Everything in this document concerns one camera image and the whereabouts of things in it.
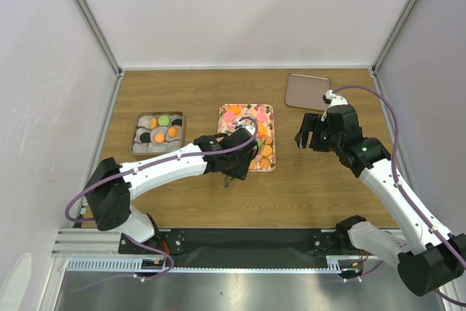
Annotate orange flower cookie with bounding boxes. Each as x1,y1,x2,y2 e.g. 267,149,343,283
258,157,271,169

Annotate brown tin lid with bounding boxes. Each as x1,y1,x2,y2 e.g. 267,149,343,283
285,74,331,111

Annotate dotted biscuit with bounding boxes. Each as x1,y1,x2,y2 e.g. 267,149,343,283
260,144,273,157

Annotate black sandwich cookie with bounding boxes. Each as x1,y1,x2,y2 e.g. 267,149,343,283
138,132,151,143
171,118,183,126

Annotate orange swirl cookie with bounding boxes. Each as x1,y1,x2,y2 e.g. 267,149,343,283
154,133,165,143

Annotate metal serving tongs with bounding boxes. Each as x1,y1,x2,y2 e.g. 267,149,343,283
223,176,235,189

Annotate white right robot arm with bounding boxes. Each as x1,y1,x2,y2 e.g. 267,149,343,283
295,104,465,296

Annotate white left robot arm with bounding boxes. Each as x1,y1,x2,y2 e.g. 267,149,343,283
84,125,258,253

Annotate plain brown round cookie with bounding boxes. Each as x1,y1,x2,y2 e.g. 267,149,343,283
262,135,273,145

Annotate orange fish shaped cookie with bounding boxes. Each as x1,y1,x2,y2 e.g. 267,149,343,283
258,125,268,135

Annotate floral serving tray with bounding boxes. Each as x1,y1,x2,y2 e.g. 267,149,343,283
218,103,276,173

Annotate pink cookie left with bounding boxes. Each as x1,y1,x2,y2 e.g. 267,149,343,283
223,111,236,122

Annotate pink cookie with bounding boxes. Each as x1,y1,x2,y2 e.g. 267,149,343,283
256,112,268,123
223,111,236,122

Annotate pink cookie right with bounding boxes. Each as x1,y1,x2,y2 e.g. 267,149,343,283
256,112,268,123

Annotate orange round cookie tray top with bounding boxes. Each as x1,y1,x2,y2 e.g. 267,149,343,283
227,106,241,114

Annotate brown cookie tin box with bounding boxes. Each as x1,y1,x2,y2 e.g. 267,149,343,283
130,111,186,159

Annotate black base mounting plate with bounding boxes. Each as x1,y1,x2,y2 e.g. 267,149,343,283
118,227,379,269

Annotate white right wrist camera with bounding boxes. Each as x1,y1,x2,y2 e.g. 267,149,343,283
320,90,348,122

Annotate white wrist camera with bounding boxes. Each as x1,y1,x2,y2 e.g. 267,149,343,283
235,118,256,135
320,90,348,122

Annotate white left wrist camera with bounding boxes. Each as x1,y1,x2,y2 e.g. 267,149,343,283
235,118,256,135

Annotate aluminium cable duct rail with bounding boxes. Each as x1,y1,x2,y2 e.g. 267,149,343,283
52,228,377,276

